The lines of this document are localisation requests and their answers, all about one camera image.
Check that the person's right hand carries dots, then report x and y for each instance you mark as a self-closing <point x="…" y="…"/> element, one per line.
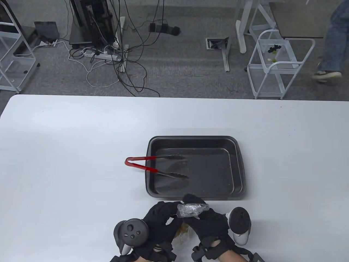
<point x="212" y="226"/>

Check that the person's left hand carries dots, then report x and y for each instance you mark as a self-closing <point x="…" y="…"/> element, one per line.
<point x="161" y="221"/>

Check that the yellow lacy cookie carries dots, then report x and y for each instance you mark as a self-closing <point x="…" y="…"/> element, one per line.
<point x="184" y="232"/>

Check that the clear plastic bakery bag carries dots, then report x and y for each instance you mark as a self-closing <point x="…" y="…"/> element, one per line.
<point x="190" y="210"/>

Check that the person's right forearm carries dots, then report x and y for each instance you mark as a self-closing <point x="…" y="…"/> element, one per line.
<point x="231" y="256"/>

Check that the black wrist sensor box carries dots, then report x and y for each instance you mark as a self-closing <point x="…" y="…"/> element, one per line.
<point x="115" y="258"/>
<point x="257" y="256"/>

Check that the black metal baking tray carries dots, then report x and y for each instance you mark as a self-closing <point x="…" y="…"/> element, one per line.
<point x="212" y="169"/>

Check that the white power strip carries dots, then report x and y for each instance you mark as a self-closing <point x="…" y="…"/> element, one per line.
<point x="103" y="56"/>

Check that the floor outlet box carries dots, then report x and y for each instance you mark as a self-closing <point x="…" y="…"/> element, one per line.
<point x="216" y="43"/>

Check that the small black object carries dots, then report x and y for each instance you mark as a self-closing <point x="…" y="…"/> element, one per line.
<point x="274" y="49"/>

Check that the black power adapter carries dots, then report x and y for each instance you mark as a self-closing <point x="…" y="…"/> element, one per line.
<point x="163" y="28"/>

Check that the black equipment stand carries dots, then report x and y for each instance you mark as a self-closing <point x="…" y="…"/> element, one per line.
<point x="90" y="24"/>

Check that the brown desk board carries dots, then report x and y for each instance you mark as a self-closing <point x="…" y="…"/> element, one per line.
<point x="297" y="21"/>

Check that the white metal rack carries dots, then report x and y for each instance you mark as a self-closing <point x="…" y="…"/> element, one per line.
<point x="27" y="43"/>

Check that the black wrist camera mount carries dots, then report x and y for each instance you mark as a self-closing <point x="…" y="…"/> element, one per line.
<point x="197" y="252"/>

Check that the white metal floor rail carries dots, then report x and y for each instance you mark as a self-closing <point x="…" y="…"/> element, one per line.
<point x="124" y="43"/>

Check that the white desk frame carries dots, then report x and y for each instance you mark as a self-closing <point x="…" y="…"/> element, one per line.
<point x="241" y="32"/>

